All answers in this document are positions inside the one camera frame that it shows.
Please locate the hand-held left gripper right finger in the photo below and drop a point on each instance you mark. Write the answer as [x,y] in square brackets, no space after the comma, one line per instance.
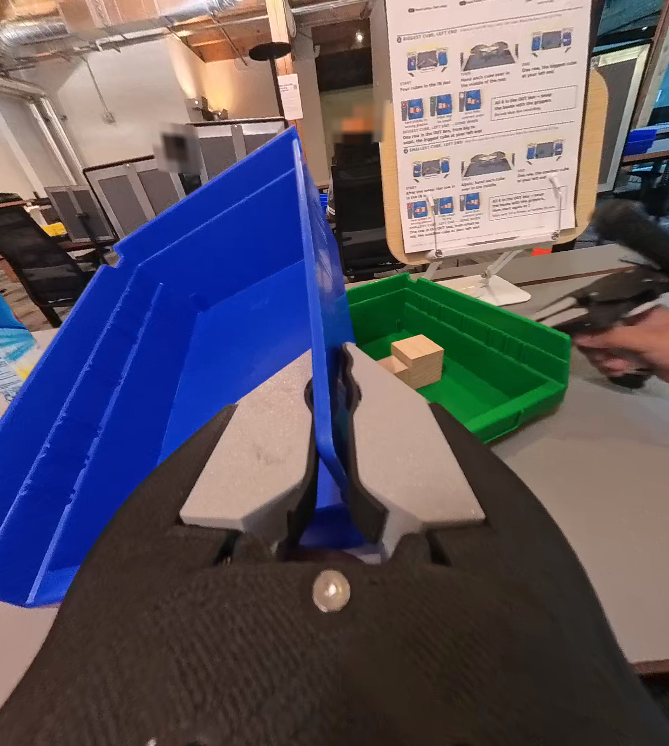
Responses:
[404,460]

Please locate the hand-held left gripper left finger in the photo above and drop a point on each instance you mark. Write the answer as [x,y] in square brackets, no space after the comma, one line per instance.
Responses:
[259,449]

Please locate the large blue plastic bin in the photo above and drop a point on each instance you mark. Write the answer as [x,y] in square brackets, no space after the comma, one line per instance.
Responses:
[194,349]

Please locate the green plastic bin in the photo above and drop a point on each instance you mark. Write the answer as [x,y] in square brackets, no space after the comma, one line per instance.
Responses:
[486,373]

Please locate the grey desk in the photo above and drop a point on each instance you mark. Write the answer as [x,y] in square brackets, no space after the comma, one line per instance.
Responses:
[602,495]

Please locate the person's right hand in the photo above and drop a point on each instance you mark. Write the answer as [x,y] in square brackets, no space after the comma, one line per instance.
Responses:
[655,344]

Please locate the wooden sheet holder board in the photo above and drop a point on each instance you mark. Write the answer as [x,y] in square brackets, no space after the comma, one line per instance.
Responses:
[594,175]

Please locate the small wooden cube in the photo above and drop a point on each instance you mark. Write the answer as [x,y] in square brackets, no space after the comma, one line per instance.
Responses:
[391,367]

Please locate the large wooden cube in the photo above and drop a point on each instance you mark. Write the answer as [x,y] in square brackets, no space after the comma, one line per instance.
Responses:
[422,361]

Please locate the small blue storage bin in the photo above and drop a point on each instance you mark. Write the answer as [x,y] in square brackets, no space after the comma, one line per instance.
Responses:
[641,141]

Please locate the white folding stand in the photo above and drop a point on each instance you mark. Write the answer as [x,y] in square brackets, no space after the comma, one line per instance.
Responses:
[503,288]

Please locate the printed instruction sheet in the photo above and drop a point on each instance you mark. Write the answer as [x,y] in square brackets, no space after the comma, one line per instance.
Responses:
[486,116]

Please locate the black mesh office chair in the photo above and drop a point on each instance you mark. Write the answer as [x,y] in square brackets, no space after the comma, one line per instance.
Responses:
[363,215]

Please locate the grey panel cabinet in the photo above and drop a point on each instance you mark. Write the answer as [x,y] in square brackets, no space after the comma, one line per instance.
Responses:
[136,198]

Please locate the black floor lamp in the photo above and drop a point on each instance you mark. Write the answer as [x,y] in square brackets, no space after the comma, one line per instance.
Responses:
[270,52]

